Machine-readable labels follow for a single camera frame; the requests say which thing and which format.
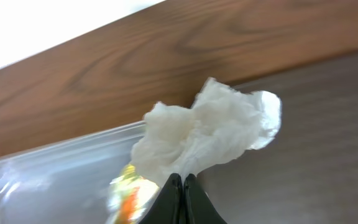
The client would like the white tissue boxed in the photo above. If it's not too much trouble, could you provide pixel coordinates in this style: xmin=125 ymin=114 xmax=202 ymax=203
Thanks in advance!
xmin=131 ymin=78 xmax=282 ymax=187

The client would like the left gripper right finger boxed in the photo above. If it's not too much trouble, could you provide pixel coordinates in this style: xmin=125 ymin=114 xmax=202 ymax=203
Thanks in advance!
xmin=184 ymin=174 xmax=227 ymax=224

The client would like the clear plastic bin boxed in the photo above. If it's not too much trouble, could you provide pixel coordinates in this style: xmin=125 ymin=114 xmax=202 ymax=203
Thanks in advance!
xmin=0 ymin=122 xmax=144 ymax=224

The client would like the yellow green snack wrapper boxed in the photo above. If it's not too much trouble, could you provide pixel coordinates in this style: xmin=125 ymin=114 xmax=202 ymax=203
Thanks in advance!
xmin=105 ymin=164 xmax=159 ymax=224

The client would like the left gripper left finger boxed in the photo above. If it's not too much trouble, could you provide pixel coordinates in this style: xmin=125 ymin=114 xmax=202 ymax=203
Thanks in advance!
xmin=139 ymin=173 xmax=183 ymax=224

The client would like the brown serving tray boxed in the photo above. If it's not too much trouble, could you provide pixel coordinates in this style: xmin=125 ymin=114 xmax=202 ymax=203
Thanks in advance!
xmin=199 ymin=52 xmax=358 ymax=223

